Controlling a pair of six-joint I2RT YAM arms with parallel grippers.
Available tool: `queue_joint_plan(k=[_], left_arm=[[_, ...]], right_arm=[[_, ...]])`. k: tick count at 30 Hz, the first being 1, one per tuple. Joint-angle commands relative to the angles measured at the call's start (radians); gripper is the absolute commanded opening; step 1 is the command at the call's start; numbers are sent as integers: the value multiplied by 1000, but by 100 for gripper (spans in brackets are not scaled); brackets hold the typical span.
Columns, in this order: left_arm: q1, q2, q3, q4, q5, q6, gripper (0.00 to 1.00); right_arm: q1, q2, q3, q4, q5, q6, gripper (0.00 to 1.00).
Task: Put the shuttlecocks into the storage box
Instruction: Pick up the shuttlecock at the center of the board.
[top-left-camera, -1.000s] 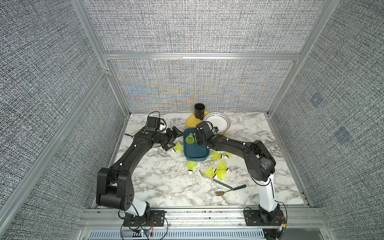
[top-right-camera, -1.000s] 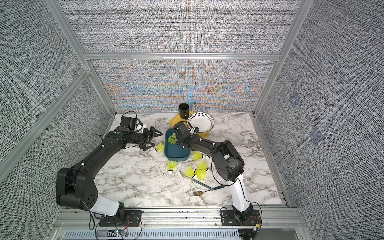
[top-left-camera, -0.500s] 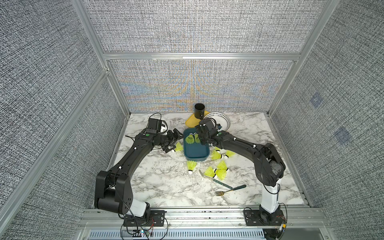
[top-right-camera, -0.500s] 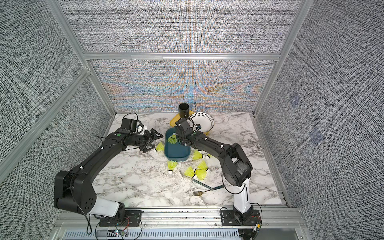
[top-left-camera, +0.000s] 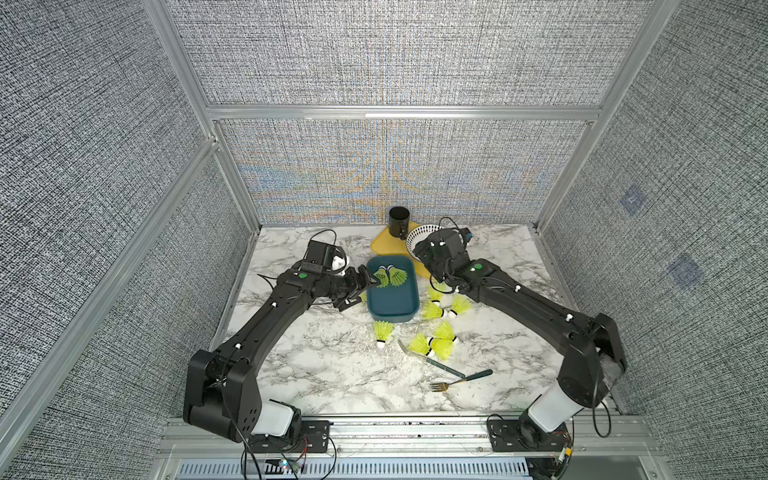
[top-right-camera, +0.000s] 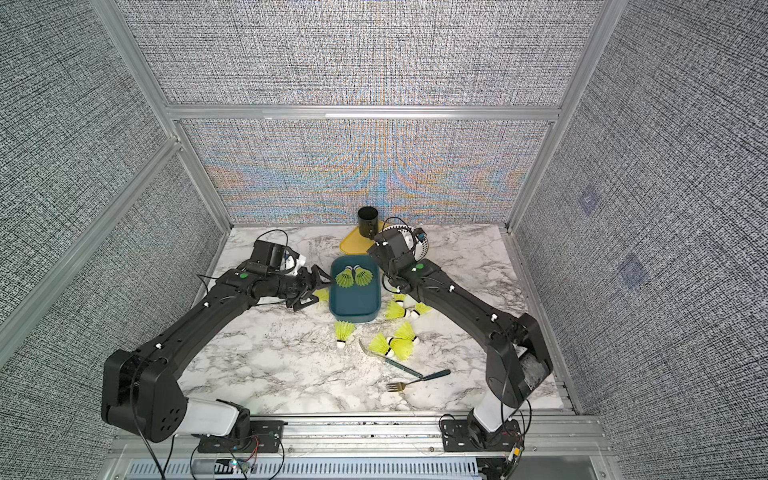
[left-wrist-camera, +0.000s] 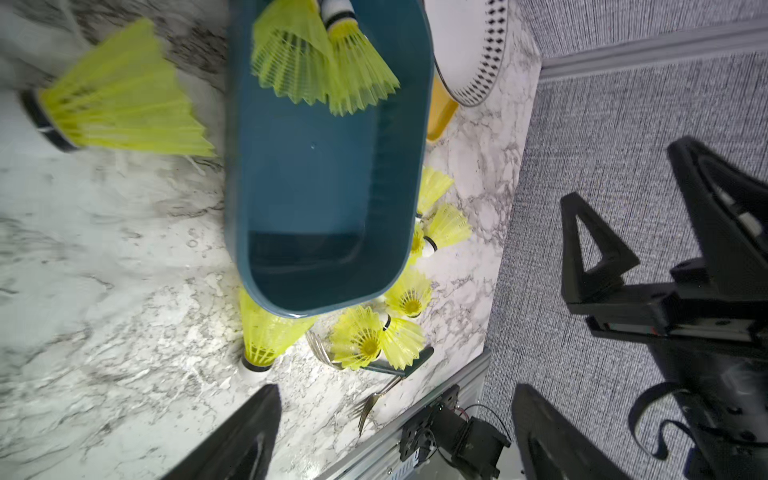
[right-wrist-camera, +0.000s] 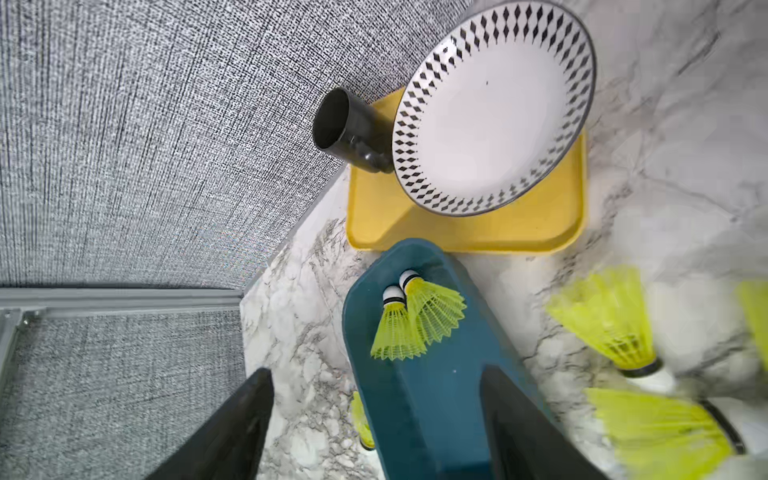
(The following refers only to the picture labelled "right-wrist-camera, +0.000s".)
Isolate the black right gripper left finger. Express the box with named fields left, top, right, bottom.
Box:
left=148, top=368, right=274, bottom=479

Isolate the yellow shuttlecock four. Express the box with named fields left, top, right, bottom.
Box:
left=349, top=391, right=376, bottom=451

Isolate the white patterned plate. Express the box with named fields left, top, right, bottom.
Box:
left=392, top=1, right=597, bottom=217

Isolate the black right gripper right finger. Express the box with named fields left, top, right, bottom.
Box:
left=480, top=365, right=606, bottom=479

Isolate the black cup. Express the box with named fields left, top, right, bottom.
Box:
left=312, top=87, right=394, bottom=174

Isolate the yellow shuttlecock five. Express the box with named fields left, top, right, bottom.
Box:
left=737, top=280, right=767, bottom=370

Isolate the yellow shuttlecock seven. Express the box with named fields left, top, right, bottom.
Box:
left=545, top=266, right=677, bottom=395

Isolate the teal plastic storage box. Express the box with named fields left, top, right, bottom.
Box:
left=342, top=238, right=556, bottom=479

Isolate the yellow shuttlecock one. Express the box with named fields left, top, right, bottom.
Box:
left=399, top=270, right=467, bottom=345

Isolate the yellow plastic tray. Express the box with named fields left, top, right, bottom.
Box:
left=345, top=86, right=588, bottom=254

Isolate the yellow shuttlecock six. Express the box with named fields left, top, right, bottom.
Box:
left=585, top=388, right=767, bottom=479

